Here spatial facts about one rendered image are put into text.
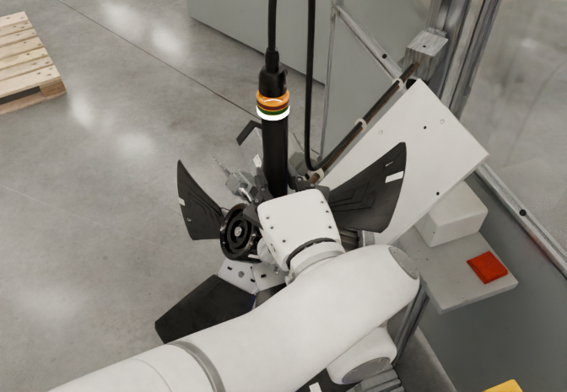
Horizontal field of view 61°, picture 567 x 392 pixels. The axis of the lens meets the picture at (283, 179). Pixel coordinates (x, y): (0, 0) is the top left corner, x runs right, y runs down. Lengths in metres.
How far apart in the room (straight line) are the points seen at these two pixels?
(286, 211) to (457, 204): 0.83
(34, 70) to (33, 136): 0.54
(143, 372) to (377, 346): 0.28
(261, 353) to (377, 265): 0.16
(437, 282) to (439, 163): 0.45
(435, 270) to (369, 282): 0.93
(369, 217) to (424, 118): 0.38
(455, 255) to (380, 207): 0.70
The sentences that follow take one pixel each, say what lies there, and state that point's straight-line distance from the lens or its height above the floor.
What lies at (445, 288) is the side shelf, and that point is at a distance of 1.40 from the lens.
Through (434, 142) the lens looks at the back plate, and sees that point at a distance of 1.07.
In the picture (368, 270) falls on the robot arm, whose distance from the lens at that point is 0.51.
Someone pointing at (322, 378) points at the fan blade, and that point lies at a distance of 0.88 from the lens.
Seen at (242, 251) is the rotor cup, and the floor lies 1.22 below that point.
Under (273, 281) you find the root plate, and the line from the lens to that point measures 0.96.
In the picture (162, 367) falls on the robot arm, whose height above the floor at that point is 1.67.
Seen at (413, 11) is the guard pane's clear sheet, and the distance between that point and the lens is 1.68.
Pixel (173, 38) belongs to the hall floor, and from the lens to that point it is 3.96.
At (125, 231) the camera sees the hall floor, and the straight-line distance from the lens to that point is 2.62.
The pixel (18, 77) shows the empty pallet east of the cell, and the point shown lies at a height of 0.14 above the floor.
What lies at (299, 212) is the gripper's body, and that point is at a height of 1.48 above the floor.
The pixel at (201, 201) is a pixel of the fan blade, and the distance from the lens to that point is 1.17.
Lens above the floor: 2.01
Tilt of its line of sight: 48 degrees down
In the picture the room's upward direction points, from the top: straight up
